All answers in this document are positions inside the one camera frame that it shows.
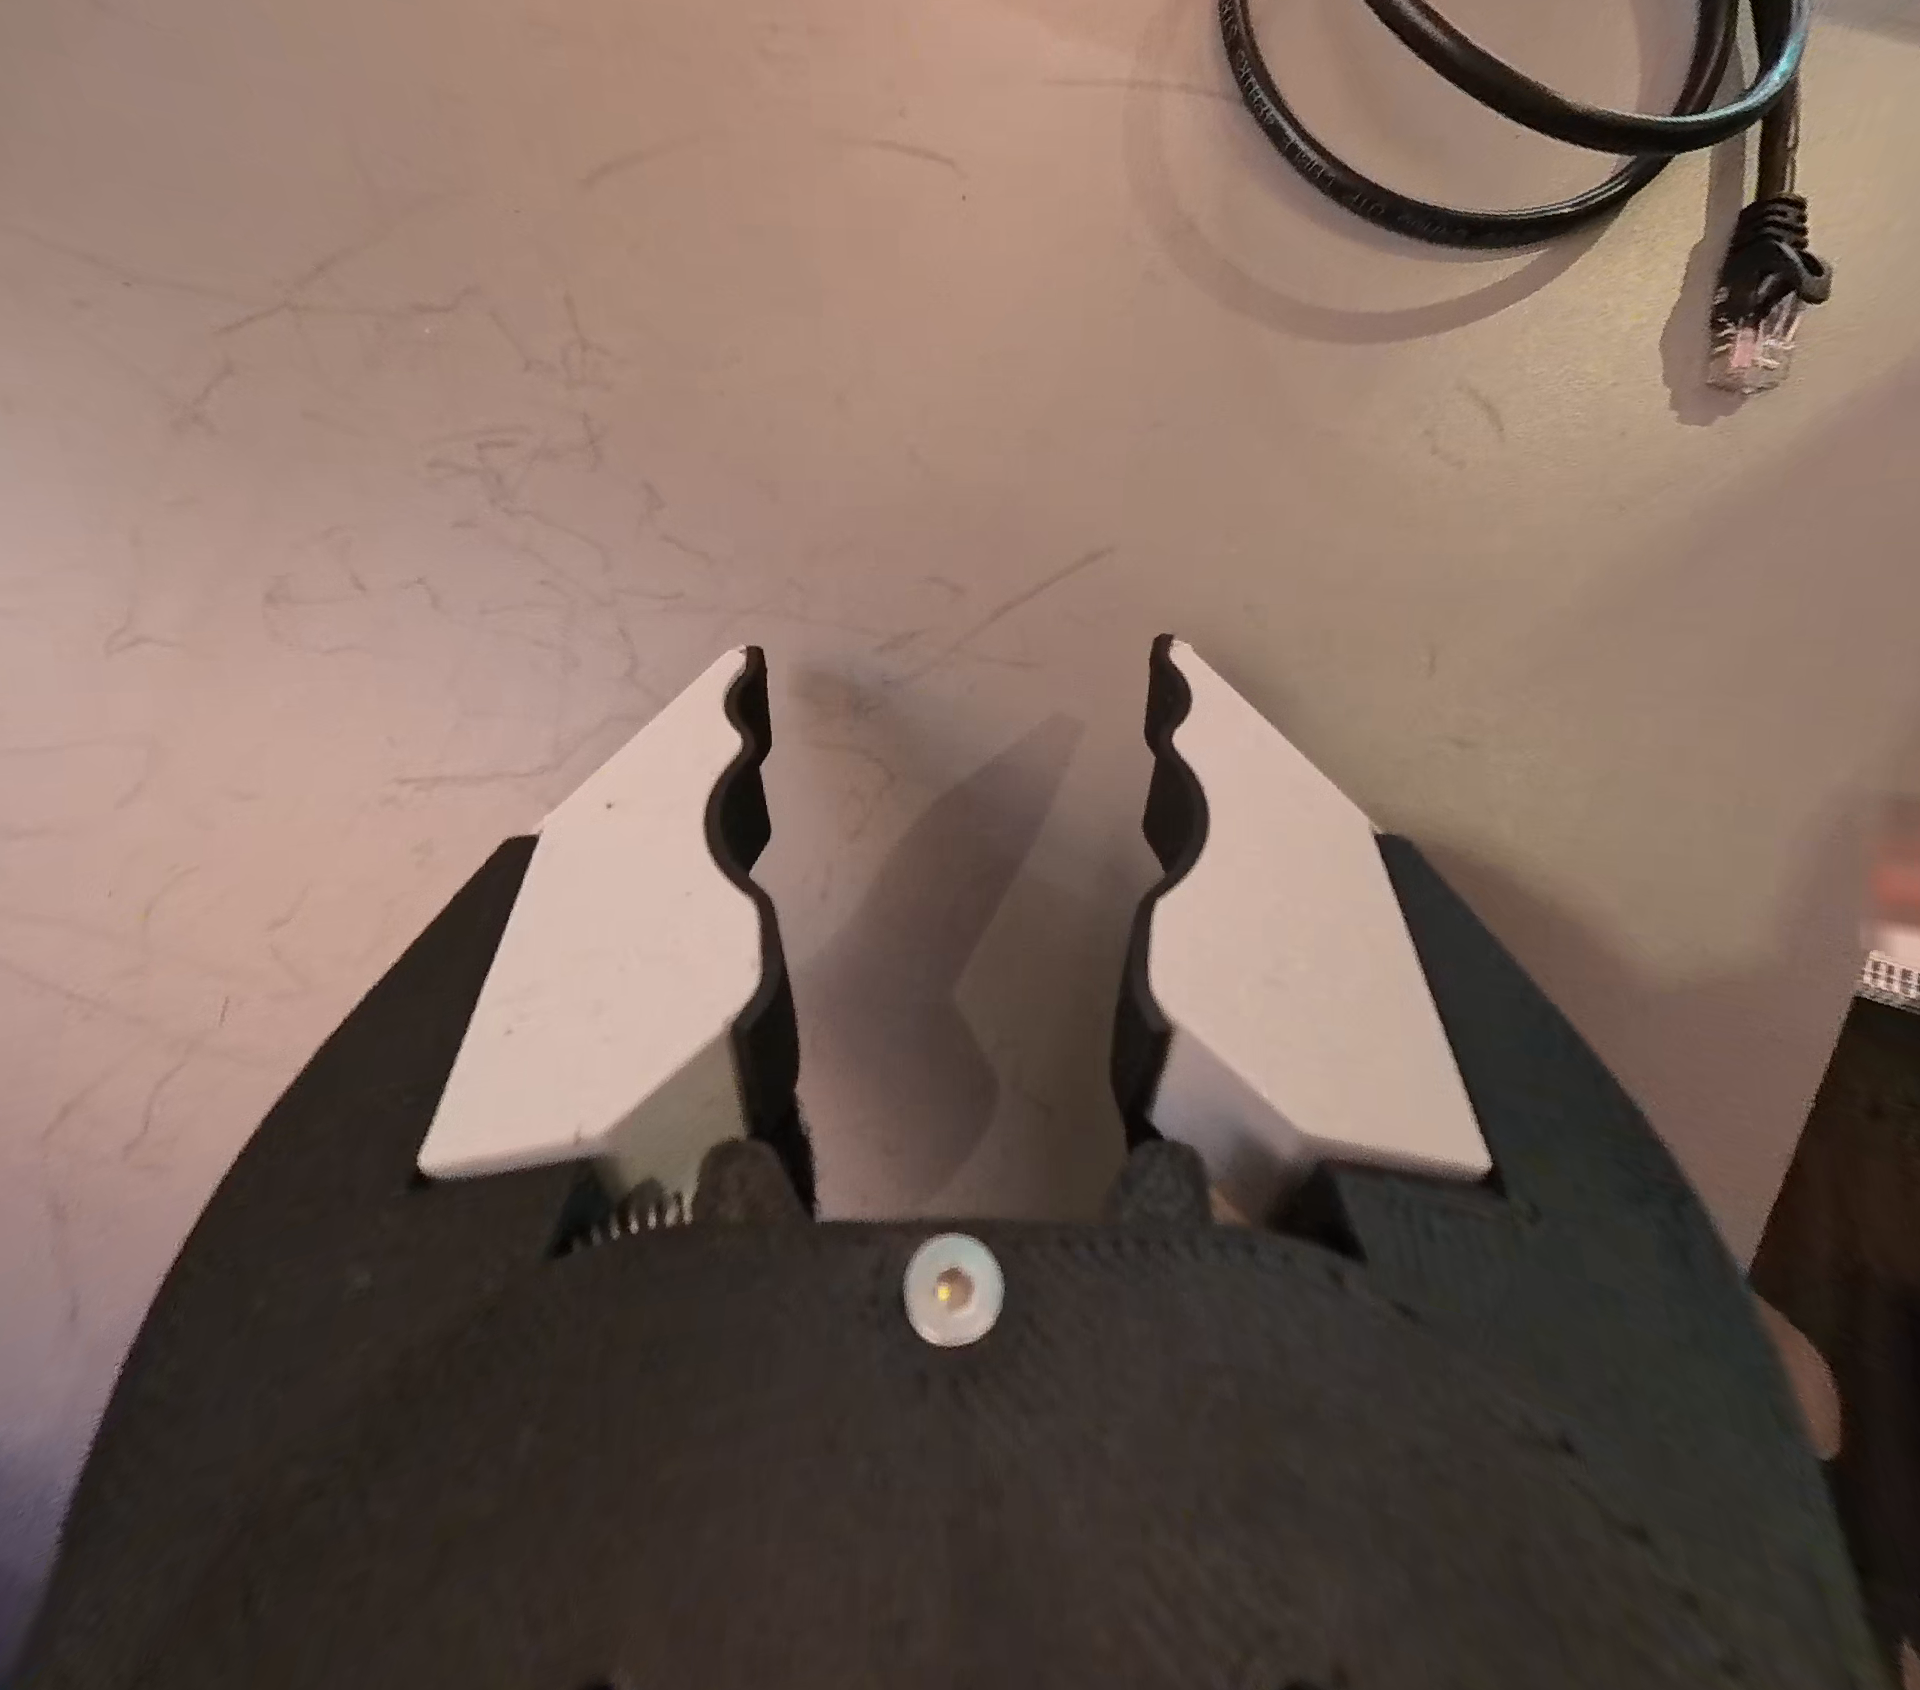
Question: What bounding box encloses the black ethernet cable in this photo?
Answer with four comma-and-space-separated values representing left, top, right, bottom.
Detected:
1072, 0, 1838, 401

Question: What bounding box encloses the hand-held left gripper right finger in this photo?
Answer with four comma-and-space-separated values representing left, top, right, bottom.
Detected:
1107, 632, 1500, 1221

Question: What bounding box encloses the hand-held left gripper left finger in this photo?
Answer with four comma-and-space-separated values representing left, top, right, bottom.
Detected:
415, 643, 822, 1220

